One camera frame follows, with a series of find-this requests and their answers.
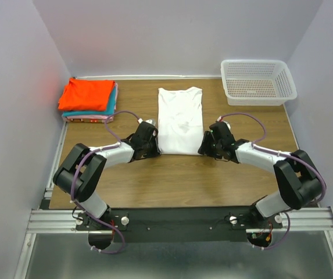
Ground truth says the teal folded t shirt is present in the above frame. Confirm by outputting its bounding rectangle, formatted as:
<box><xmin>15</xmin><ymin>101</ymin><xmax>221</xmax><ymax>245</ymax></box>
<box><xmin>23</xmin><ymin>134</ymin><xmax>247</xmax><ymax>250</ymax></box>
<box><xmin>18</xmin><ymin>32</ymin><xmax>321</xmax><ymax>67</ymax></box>
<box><xmin>61</xmin><ymin>84</ymin><xmax>119</xmax><ymax>119</ymax></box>

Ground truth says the white plastic basket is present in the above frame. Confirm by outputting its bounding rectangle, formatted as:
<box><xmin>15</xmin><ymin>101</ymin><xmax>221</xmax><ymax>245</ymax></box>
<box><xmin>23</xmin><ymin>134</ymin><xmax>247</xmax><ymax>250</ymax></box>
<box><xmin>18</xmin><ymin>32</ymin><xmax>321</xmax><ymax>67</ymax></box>
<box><xmin>221</xmin><ymin>59</ymin><xmax>298</xmax><ymax>106</ymax></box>

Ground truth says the orange folded t shirt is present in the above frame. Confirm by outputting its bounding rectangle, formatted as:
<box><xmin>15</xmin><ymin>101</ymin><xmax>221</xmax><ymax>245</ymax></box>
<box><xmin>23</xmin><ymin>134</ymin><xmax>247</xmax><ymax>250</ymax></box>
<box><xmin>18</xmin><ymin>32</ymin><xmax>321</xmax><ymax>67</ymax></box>
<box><xmin>58</xmin><ymin>78</ymin><xmax>115</xmax><ymax>111</ymax></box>

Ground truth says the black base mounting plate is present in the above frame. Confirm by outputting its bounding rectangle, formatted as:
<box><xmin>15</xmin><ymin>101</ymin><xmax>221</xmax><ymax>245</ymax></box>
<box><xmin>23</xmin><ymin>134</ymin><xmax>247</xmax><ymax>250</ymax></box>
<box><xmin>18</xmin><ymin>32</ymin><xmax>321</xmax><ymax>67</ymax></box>
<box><xmin>76</xmin><ymin>206</ymin><xmax>282</xmax><ymax>249</ymax></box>

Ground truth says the aluminium frame rail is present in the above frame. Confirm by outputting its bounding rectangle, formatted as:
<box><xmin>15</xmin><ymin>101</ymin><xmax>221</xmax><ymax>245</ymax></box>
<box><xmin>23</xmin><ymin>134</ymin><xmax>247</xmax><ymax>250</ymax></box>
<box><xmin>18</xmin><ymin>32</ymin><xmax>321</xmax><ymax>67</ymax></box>
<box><xmin>15</xmin><ymin>124</ymin><xmax>333</xmax><ymax>279</ymax></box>

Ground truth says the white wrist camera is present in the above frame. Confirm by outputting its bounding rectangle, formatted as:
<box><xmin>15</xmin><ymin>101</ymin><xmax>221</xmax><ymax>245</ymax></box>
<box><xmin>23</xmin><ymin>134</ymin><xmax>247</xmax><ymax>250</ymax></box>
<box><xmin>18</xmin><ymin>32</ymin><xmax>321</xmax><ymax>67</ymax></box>
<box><xmin>217</xmin><ymin>116</ymin><xmax>231</xmax><ymax>130</ymax></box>
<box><xmin>137</xmin><ymin>118</ymin><xmax>156</xmax><ymax>126</ymax></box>

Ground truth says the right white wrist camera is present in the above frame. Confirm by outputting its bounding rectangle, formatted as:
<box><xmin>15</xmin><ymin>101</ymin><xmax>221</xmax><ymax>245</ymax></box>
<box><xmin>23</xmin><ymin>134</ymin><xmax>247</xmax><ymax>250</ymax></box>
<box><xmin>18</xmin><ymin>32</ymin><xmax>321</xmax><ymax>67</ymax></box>
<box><xmin>217</xmin><ymin>116</ymin><xmax>231</xmax><ymax>130</ymax></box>

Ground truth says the white t shirt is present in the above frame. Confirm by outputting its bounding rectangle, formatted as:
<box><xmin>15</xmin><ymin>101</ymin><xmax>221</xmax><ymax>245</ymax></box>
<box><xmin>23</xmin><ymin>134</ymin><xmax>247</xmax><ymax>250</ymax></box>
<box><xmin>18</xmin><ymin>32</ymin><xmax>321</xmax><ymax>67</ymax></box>
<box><xmin>157</xmin><ymin>87</ymin><xmax>204</xmax><ymax>156</ymax></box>

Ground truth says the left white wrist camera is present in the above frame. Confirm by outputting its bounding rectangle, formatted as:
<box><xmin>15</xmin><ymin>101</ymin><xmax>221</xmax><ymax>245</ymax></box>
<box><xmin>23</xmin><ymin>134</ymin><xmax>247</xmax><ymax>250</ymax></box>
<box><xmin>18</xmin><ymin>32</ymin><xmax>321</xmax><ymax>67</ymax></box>
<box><xmin>137</xmin><ymin>118</ymin><xmax>156</xmax><ymax>126</ymax></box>

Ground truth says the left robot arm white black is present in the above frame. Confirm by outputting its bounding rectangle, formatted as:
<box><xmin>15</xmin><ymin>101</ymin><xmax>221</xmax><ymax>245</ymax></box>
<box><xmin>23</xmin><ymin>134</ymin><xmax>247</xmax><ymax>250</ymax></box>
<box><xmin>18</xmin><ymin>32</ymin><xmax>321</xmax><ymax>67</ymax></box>
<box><xmin>53</xmin><ymin>120</ymin><xmax>160</xmax><ymax>230</ymax></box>

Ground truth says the white back edge strip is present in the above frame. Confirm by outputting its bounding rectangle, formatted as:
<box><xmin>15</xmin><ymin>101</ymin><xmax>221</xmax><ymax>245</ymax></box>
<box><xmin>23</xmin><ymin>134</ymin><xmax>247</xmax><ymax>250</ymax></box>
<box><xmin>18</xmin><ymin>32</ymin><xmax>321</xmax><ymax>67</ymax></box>
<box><xmin>76</xmin><ymin>74</ymin><xmax>221</xmax><ymax>81</ymax></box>

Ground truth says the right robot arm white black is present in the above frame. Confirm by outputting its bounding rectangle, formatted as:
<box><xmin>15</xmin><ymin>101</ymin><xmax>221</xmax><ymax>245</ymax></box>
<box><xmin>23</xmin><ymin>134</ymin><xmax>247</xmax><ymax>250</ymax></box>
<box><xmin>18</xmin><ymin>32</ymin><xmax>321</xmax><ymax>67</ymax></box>
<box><xmin>198</xmin><ymin>121</ymin><xmax>326</xmax><ymax>228</ymax></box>

